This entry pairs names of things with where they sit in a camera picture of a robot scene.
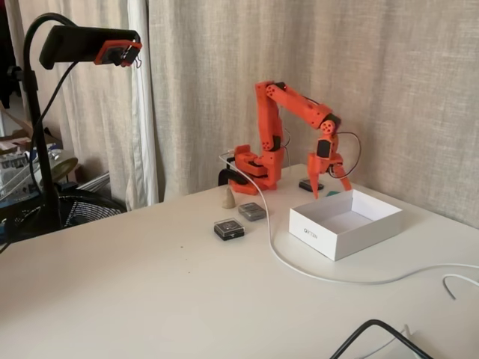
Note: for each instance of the black gooseneck stand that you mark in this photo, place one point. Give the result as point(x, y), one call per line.
point(41, 142)

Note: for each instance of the camera on black stand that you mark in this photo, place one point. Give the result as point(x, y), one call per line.
point(105, 123)

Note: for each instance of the black holder clamp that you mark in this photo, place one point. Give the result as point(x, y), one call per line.
point(75, 41)

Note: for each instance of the brown cardboard box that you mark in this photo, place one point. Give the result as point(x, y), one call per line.
point(22, 132)

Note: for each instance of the black floor fan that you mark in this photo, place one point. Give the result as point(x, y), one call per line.
point(86, 209)

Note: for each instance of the beige small figurine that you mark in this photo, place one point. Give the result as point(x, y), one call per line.
point(227, 200)

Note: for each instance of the gold lamp shade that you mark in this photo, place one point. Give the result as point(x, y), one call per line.
point(63, 164)

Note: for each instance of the black table clamp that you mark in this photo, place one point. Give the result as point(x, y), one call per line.
point(234, 174)

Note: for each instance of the white cardboard box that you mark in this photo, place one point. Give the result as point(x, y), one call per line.
point(318, 228)

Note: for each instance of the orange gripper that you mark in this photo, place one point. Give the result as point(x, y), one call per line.
point(321, 164)

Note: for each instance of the black case with clear lid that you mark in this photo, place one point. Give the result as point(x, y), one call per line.
point(229, 229)
point(305, 184)

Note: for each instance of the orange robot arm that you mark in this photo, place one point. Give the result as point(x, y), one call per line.
point(269, 123)

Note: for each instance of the orange camera mount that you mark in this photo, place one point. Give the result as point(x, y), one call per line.
point(112, 54)

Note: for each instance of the green cube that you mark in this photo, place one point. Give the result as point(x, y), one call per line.
point(331, 193)

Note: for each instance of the beige linen curtain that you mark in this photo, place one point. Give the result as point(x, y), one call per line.
point(393, 75)

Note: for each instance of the grey small case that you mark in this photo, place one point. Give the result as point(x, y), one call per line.
point(251, 211)

